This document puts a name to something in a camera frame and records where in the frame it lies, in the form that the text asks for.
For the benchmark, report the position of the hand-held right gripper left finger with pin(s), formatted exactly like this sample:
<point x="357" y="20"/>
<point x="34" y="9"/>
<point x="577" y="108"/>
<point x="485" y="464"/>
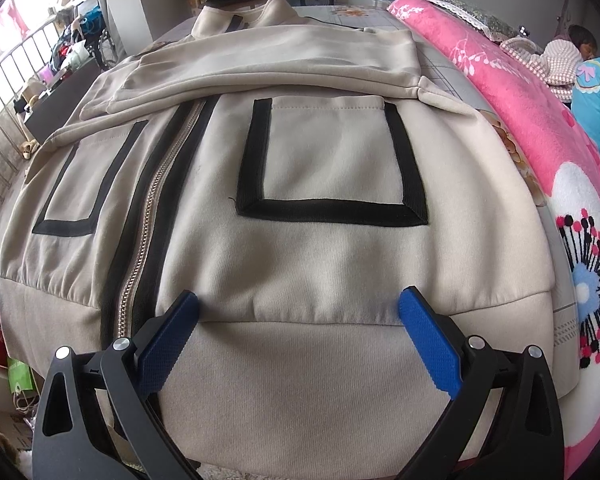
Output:
<point x="167" y="347"/>

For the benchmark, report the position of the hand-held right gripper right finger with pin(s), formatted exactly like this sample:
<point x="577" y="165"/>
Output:
<point x="430" y="347"/>

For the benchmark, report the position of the cream zip jacket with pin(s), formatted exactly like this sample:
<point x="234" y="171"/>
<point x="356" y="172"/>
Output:
<point x="290" y="260"/>

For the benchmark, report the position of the pile of clothes and bags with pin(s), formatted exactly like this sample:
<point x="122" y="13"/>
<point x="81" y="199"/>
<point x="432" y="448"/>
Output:
<point x="75" y="40"/>

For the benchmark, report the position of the paper bag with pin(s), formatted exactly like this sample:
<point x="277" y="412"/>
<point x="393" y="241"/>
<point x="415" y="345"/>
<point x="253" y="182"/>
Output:
<point x="20" y="375"/>

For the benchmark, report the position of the pink floral blanket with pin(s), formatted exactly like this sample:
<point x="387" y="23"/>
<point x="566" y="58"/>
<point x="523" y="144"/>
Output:
<point x="530" y="125"/>

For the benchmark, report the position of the dark grey cabinet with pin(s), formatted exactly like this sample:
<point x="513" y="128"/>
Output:
<point x="55" y="115"/>

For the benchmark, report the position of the floral grid bed sheet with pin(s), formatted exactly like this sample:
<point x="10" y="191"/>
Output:
<point x="440" y="67"/>

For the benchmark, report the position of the wheelchair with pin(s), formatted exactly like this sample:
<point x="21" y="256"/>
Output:
<point x="110" y="50"/>

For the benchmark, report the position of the pink checkered cloth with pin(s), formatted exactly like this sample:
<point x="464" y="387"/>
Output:
<point x="555" y="65"/>

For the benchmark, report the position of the metal window railing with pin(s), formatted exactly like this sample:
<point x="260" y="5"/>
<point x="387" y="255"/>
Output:
<point x="10" y="65"/>

